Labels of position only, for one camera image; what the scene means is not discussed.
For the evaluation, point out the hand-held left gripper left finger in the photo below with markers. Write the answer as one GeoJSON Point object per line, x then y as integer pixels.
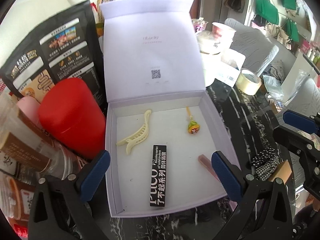
{"type": "Point", "coordinates": [96, 177]}

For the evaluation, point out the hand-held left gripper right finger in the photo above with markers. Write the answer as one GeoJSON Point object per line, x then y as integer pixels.
{"type": "Point", "coordinates": [225, 177]}

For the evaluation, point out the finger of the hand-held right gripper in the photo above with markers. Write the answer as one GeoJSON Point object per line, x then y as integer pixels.
{"type": "Point", "coordinates": [298, 122]}
{"type": "Point", "coordinates": [292, 137]}

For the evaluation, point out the pink long stick box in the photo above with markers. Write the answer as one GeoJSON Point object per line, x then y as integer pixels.
{"type": "Point", "coordinates": [205, 161]}

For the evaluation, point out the gold box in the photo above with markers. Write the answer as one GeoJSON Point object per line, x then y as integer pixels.
{"type": "Point", "coordinates": [283, 171]}

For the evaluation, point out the black polka-dot scrunchie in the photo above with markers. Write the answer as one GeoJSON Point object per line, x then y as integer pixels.
{"type": "Point", "coordinates": [263, 156]}

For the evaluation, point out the black white houndstooth scrunchie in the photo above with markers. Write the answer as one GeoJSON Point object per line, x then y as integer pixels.
{"type": "Point", "coordinates": [265, 171]}

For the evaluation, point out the cream hair claw clip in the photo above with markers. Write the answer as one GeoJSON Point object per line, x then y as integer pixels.
{"type": "Point", "coordinates": [136, 136]}

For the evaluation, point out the green lollipop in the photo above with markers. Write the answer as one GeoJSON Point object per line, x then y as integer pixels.
{"type": "Point", "coordinates": [193, 127]}

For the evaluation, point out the black printed long box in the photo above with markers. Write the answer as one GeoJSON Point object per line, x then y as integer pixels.
{"type": "Point", "coordinates": [158, 180]}

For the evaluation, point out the white gift box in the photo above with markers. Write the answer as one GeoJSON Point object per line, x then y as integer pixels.
{"type": "Point", "coordinates": [155, 80]}

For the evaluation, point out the grey covered chair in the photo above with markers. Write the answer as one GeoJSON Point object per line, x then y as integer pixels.
{"type": "Point", "coordinates": [252, 47]}
{"type": "Point", "coordinates": [307, 90]}

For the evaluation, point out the clear plastic bag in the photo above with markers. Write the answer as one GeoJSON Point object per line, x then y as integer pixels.
{"type": "Point", "coordinates": [272, 86]}

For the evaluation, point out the red round canister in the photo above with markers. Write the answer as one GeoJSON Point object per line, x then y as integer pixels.
{"type": "Point", "coordinates": [72, 120]}

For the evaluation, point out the beige packing tape roll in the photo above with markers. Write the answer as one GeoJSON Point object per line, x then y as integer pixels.
{"type": "Point", "coordinates": [246, 85]}

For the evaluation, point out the orange sauce jar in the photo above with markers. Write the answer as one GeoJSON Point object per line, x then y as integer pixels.
{"type": "Point", "coordinates": [15, 187]}

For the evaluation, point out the clear jar brown label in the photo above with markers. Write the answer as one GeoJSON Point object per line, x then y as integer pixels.
{"type": "Point", "coordinates": [22, 140]}

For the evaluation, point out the white tissue box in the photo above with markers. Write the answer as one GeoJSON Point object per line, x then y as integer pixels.
{"type": "Point", "coordinates": [230, 72]}

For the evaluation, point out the pink bottle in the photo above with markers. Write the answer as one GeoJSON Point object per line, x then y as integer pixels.
{"type": "Point", "coordinates": [27, 108]}

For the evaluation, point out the white mini cooker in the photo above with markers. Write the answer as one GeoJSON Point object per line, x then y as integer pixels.
{"type": "Point", "coordinates": [210, 43]}

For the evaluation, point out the pink paper cup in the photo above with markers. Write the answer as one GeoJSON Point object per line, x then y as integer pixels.
{"type": "Point", "coordinates": [222, 30]}

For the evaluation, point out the black printed snack bag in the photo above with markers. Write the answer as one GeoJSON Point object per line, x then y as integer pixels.
{"type": "Point", "coordinates": [57, 47]}

